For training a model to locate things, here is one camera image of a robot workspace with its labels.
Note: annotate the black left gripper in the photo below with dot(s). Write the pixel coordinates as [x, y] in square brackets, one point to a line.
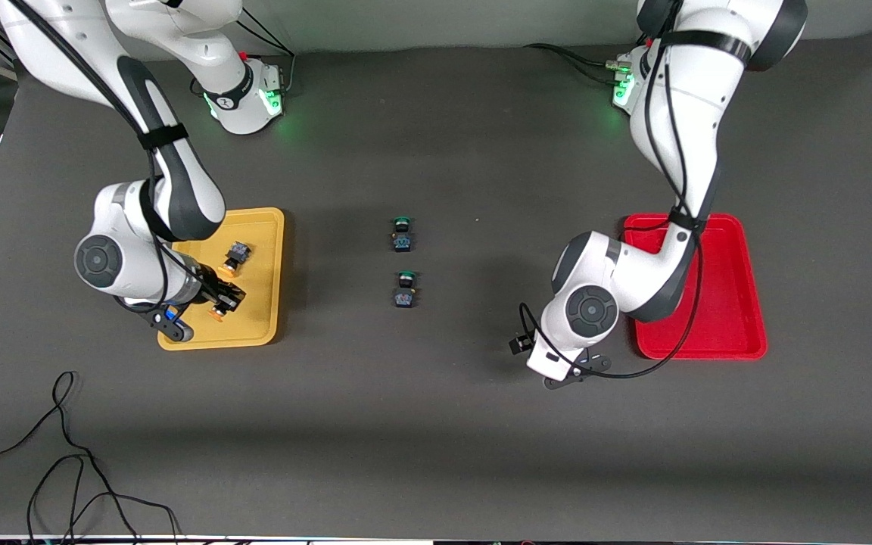
[519, 345]

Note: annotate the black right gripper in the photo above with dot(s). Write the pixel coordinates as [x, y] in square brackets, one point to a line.
[211, 288]

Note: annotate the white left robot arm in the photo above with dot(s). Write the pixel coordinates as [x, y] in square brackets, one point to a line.
[678, 121]

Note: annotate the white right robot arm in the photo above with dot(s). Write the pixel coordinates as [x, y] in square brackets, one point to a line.
[171, 174]

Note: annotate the yellow plastic tray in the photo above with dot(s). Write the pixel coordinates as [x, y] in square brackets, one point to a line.
[258, 250]

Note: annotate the green push button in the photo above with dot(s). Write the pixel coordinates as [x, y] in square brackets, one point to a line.
[405, 290]
[403, 234]

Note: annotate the red plastic tray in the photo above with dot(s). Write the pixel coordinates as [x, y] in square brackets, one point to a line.
[731, 303]

